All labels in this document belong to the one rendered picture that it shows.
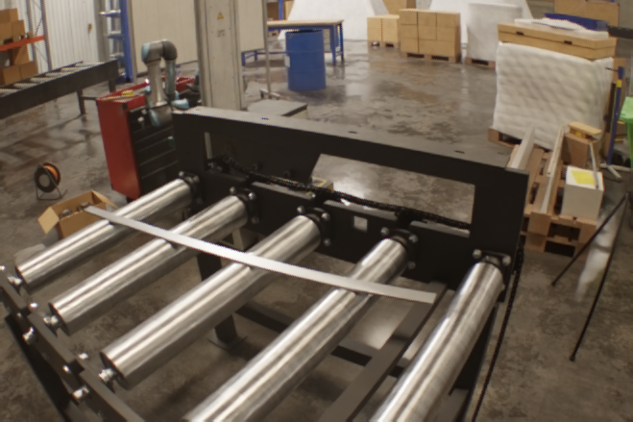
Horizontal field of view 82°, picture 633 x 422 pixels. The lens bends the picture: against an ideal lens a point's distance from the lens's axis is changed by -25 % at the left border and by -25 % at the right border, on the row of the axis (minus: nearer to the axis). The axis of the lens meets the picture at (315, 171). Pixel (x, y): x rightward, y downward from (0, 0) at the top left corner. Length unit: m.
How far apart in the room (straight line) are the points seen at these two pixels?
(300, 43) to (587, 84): 4.19
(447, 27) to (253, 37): 4.48
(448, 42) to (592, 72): 5.58
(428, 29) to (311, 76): 3.47
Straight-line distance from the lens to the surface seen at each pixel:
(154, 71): 2.91
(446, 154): 1.24
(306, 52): 6.79
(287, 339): 1.01
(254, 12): 6.27
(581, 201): 2.95
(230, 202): 1.61
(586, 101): 4.37
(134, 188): 3.58
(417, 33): 9.63
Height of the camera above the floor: 1.61
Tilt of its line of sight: 23 degrees down
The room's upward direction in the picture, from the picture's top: 3 degrees counter-clockwise
